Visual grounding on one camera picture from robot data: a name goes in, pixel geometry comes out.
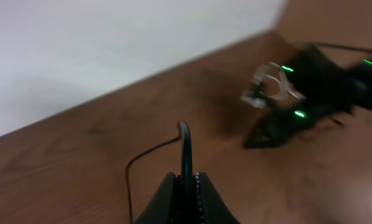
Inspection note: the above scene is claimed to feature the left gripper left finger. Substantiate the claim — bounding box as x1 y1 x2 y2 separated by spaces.
134 172 177 224

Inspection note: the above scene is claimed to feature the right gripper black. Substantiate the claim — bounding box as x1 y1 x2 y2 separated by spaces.
242 105 355 149

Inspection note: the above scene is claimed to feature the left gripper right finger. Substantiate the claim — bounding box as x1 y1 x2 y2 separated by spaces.
195 172 239 224

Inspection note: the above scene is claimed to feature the white USB cable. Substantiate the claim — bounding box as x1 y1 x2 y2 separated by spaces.
240 61 307 110

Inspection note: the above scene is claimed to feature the black USB cable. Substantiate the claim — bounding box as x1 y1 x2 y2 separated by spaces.
125 120 193 224

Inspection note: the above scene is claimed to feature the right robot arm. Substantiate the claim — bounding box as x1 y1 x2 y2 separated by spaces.
241 43 372 149

